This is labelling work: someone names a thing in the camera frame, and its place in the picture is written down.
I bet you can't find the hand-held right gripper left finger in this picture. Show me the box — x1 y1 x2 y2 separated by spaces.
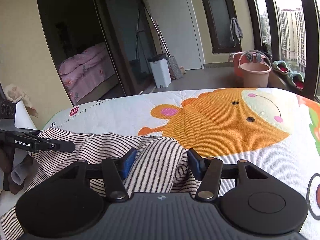
54 148 137 203

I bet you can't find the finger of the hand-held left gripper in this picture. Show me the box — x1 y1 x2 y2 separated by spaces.
25 127 76 153

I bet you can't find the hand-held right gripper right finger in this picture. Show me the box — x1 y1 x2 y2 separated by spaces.
187 149 270 202

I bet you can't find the striped long-sleeve shirt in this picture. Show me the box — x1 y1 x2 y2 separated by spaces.
0 127 203 240

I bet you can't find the person's left hand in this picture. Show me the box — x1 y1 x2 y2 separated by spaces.
0 147 34 194

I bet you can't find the white box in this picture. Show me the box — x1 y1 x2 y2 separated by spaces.
14 100 38 130

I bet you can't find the beige crumpled cloth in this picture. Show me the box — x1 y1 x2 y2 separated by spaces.
4 84 39 117

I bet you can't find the cartoon printed play mat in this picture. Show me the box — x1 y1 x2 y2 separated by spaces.
41 87 320 240

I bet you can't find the pink bed quilt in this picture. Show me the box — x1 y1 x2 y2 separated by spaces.
57 42 119 105

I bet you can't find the white mop bucket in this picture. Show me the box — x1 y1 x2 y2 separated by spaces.
147 54 172 88

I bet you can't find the flat mop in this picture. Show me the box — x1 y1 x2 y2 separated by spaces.
142 2 187 80

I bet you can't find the pink plastic bucket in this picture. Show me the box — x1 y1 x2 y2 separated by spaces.
239 62 272 88

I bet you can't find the red plastic basin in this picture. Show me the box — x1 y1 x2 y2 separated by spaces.
229 51 272 78

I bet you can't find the small grey rag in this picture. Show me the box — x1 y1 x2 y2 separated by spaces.
245 51 262 63

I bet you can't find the green knitted slipper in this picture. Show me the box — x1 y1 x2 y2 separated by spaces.
271 60 290 74
286 71 305 90

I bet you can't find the grey hanging towel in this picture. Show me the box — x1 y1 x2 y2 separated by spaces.
230 17 243 47

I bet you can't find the white door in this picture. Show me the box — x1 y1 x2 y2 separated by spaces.
147 0 203 70

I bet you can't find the dark framed frosted window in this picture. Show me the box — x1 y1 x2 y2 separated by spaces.
199 0 242 54

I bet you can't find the dark sliding door frame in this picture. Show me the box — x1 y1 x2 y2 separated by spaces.
89 0 160 97

